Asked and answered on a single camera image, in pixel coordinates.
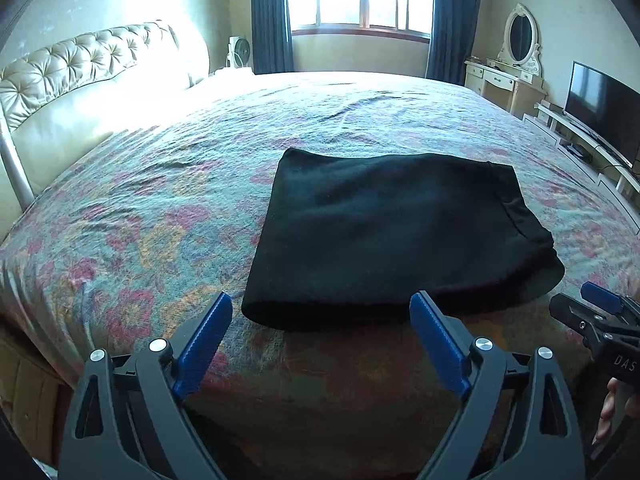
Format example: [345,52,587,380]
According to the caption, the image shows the white floor fan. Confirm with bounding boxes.
[227,36,250,68]

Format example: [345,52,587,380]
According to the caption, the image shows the black pants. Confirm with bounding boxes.
[242,148,565,332]

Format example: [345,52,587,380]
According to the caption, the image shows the cream tufted leather headboard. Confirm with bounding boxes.
[1,21,209,234]

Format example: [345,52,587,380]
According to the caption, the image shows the oval vanity mirror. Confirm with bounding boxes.
[488,3,542,84]

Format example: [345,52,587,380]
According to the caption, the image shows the right dark blue curtain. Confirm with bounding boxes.
[425,0,480,86]

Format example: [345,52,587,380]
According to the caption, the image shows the white TV stand cabinet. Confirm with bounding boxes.
[523,103,639,236]

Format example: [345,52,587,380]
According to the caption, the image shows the dark blue curtain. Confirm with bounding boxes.
[250,0,294,75]
[425,0,480,86]

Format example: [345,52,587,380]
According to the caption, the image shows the black flat screen television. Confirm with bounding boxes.
[564,62,639,169]

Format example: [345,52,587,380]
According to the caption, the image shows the left dark blue curtain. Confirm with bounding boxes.
[250,0,294,75]

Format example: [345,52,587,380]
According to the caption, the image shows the person's right hand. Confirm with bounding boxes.
[592,378,620,445]

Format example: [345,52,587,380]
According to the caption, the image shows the cream vanity dressing table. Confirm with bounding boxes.
[464,60,547,119]

